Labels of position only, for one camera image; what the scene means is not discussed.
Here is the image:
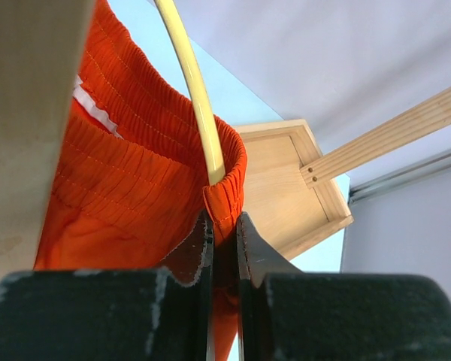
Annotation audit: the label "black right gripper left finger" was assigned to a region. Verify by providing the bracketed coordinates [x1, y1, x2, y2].
[0, 212, 214, 360]

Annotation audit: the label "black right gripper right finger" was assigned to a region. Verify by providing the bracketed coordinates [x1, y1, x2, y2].
[236, 214, 451, 360]

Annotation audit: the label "orange shorts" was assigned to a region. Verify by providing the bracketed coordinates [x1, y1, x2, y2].
[34, 1, 247, 360]

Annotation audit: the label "yellow round hanger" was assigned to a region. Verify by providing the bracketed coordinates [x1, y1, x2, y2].
[154, 0, 226, 185]

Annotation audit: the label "wooden clothes rack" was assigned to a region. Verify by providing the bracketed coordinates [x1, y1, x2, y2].
[0, 1, 451, 279]

